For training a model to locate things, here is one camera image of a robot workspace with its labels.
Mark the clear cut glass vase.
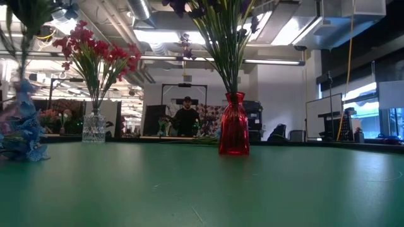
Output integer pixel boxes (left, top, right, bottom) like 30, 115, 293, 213
81, 108, 107, 144

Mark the long ceiling light tube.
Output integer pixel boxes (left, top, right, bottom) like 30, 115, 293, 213
138, 55, 306, 67

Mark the red ribbed glass vase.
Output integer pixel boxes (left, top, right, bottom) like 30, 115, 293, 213
217, 91, 251, 157

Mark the floral patterned partition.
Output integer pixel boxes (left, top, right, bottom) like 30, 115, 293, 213
195, 105, 227, 137

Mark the white board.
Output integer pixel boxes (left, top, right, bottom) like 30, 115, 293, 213
305, 93, 343, 139

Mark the small vase with tulips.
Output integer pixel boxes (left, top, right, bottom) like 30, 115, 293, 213
57, 112, 69, 136

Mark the red artificial flower bunch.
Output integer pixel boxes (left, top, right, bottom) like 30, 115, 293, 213
52, 20, 110, 111

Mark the blue artificial flower bunch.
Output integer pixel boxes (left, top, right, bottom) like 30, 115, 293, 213
0, 78, 51, 162
0, 0, 81, 83

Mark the black cabinet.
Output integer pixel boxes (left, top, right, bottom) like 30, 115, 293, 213
242, 100, 264, 142

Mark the rectangular metal air duct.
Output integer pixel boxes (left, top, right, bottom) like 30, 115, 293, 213
270, 0, 388, 51

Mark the round silver air duct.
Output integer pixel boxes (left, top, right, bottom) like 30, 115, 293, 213
126, 0, 153, 21

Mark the green table mat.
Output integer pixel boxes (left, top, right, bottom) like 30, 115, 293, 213
0, 141, 404, 227

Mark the small red flower stem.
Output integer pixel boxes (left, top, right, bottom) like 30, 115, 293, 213
91, 42, 143, 111

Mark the black perforated rack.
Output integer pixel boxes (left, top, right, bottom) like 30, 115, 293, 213
338, 107, 357, 142

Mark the person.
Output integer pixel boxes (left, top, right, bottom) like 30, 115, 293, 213
172, 95, 203, 137

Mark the grey bin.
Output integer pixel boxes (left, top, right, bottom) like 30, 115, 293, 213
289, 129, 306, 143

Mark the dark bottle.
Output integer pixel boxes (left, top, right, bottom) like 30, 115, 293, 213
353, 127, 365, 144

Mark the purple artificial flower bunch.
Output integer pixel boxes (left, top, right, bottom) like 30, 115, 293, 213
178, 15, 261, 95
161, 0, 257, 95

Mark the yellow hanging cable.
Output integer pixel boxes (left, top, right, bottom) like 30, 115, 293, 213
335, 0, 357, 142

